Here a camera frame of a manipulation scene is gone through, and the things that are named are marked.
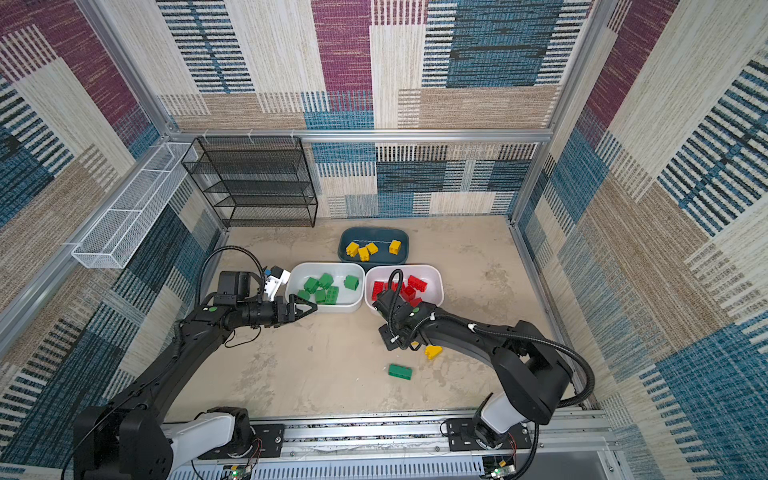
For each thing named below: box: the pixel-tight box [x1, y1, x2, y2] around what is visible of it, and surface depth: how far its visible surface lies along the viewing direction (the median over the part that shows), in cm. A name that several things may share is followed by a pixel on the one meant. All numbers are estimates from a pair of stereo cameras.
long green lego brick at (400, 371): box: [388, 363, 413, 381], surface depth 83 cm
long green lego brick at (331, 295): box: [325, 286, 339, 305], surface depth 99 cm
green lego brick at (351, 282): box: [344, 275, 359, 291], surface depth 103 cm
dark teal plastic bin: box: [338, 226, 410, 273], surface depth 113 cm
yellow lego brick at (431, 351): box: [424, 345, 443, 361], surface depth 87 cm
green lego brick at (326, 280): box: [318, 272, 334, 290], surface depth 102 cm
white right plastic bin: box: [365, 264, 445, 311], surface depth 101 cm
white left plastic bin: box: [286, 262, 366, 313], surface depth 102 cm
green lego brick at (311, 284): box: [303, 277, 319, 294], surface depth 101 cm
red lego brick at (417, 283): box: [407, 275, 428, 293], surface depth 101 cm
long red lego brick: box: [371, 281, 385, 301], surface depth 101 cm
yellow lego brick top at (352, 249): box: [346, 242, 360, 257], surface depth 110 cm
